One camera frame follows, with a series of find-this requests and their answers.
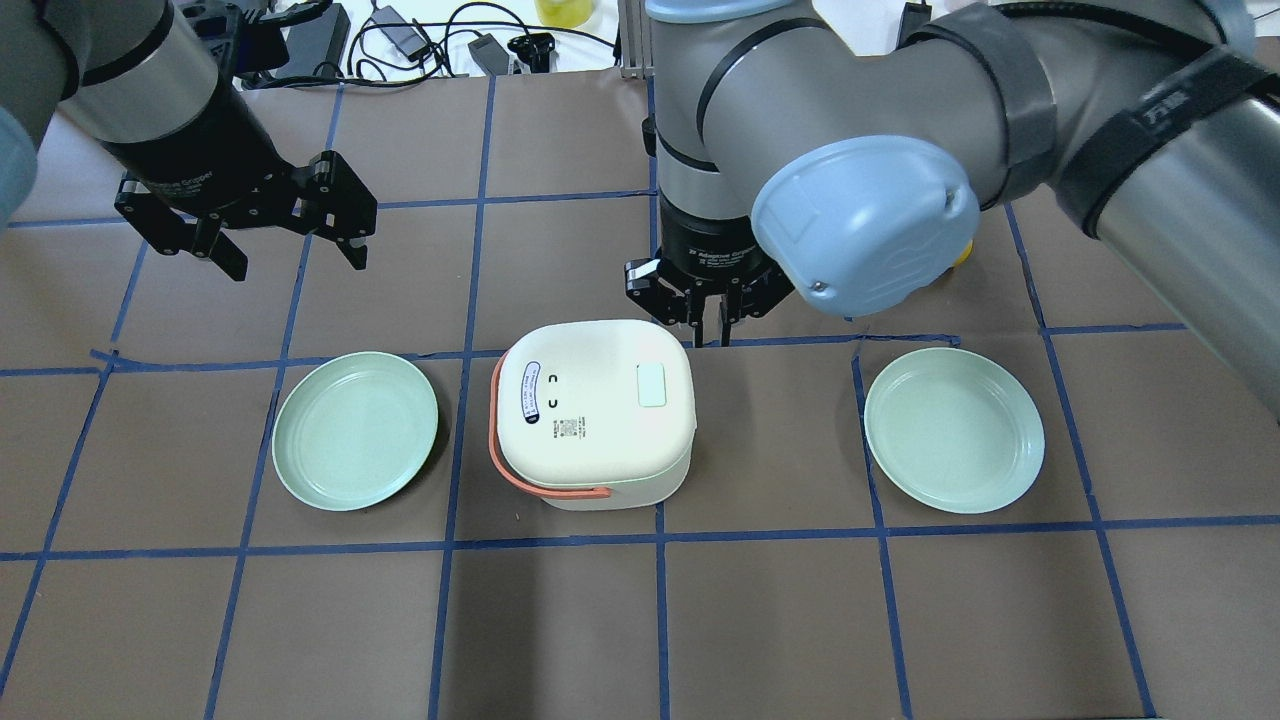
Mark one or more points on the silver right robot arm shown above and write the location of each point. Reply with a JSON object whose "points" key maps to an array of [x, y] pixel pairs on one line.
{"points": [[787, 164]]}

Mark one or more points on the white rice cooker orange handle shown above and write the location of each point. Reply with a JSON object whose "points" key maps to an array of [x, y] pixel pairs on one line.
{"points": [[594, 416]]}

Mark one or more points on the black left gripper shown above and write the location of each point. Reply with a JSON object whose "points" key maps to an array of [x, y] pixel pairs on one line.
{"points": [[190, 140]]}

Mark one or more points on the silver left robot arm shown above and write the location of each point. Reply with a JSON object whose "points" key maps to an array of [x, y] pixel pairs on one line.
{"points": [[139, 80]]}

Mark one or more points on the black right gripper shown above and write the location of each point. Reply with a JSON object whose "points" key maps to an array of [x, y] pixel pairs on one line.
{"points": [[708, 238]]}

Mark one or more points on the black power adapter brick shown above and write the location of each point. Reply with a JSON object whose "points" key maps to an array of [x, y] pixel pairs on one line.
{"points": [[314, 46]]}

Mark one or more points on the black small adapter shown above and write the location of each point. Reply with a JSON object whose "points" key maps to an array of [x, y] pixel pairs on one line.
{"points": [[404, 36]]}

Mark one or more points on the green plate near right arm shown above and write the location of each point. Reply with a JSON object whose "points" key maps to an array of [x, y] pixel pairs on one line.
{"points": [[955, 431]]}

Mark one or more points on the yellow tape roll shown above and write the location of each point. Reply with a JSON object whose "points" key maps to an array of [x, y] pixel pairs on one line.
{"points": [[565, 14]]}

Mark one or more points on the yellow lemon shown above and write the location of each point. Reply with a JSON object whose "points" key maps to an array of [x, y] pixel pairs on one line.
{"points": [[964, 255]]}

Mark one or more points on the green plate near left arm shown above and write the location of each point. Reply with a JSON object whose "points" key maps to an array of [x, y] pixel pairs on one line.
{"points": [[355, 431]]}

